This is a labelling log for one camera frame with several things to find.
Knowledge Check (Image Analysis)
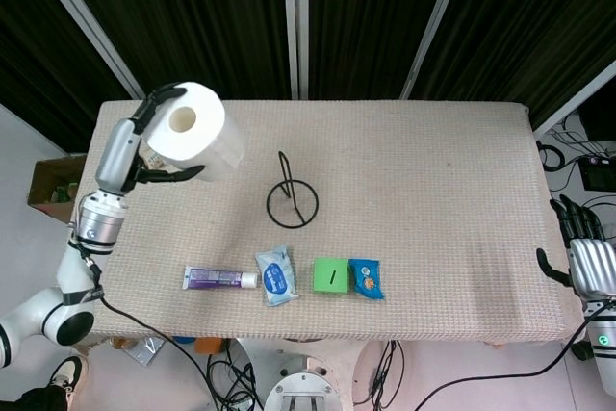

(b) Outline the beige woven tablecloth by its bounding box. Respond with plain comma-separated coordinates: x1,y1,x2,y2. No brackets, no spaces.
79,100,588,346

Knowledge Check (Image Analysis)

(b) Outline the blue wet wipes pack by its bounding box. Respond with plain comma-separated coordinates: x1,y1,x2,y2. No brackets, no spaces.
254,245,300,307

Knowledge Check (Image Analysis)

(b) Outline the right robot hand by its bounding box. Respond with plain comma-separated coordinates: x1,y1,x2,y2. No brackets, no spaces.
536,194,616,304

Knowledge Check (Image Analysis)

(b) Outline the cardboard box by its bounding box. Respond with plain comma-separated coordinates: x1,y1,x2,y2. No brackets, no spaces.
27,154,88,224

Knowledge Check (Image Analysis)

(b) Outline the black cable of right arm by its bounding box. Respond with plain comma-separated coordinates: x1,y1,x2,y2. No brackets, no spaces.
411,302,616,411

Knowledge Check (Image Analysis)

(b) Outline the white toilet paper roll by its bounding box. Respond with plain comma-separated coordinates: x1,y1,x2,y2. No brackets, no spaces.
146,81,245,183

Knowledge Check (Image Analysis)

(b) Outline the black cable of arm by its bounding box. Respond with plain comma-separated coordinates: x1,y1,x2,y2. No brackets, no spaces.
84,256,227,411
411,302,616,411

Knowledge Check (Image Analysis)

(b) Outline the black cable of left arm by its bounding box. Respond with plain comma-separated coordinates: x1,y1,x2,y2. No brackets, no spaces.
84,256,227,411

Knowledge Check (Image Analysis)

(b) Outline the silver foil bag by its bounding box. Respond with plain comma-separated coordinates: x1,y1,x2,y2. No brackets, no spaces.
125,336,166,365

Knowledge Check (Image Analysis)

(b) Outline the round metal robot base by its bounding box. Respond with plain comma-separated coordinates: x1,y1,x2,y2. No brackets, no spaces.
262,339,355,411

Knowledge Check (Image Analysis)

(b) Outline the purple toothpaste tube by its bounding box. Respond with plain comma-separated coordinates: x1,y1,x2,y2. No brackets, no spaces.
182,265,259,291

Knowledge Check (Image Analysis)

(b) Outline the black and white shoe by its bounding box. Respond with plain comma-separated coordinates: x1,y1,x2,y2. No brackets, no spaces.
47,355,84,396

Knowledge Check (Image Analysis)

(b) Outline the black wire paper holder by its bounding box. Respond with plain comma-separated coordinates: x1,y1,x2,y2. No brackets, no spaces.
266,151,321,228

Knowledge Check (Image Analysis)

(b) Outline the orange box under table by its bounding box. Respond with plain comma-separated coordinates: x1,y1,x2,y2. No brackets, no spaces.
194,337,227,355

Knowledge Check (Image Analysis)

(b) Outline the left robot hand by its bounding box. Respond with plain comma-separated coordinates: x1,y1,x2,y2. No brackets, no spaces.
94,83,206,193

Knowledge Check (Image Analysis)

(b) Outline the blue snack packet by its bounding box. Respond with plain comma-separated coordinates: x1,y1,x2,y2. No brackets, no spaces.
347,258,387,300

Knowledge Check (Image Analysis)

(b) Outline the green cube block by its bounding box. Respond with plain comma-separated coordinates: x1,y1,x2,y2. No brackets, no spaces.
312,257,349,295

